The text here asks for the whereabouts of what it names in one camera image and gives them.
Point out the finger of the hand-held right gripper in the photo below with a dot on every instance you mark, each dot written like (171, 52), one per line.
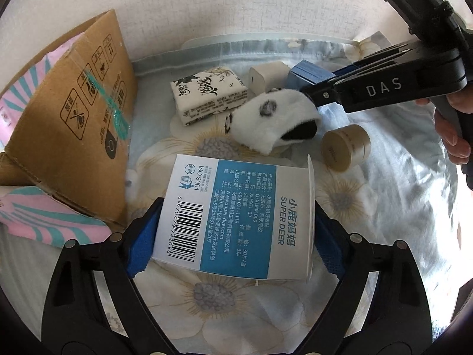
(321, 94)
(373, 61)

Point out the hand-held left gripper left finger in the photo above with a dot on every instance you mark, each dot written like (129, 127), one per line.
(141, 242)

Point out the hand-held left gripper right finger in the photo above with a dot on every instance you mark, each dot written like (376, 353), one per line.
(329, 249)

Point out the small blue box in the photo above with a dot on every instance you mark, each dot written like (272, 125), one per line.
(306, 75)

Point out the white and blue carton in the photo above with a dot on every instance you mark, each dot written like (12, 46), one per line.
(240, 210)

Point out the person's right hand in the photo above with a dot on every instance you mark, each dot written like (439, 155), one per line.
(452, 140)

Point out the white charger adapter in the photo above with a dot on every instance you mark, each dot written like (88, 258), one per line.
(268, 77)

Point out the white black plush toy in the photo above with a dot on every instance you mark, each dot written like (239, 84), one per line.
(269, 118)

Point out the round gold jar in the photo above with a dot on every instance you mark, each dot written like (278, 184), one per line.
(345, 148)

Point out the pink teal striped package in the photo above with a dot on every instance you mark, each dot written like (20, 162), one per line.
(37, 214)

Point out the white black-print tissue pack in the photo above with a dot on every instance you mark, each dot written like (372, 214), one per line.
(210, 94)

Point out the brown cardboard box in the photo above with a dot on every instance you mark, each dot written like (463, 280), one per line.
(74, 118)

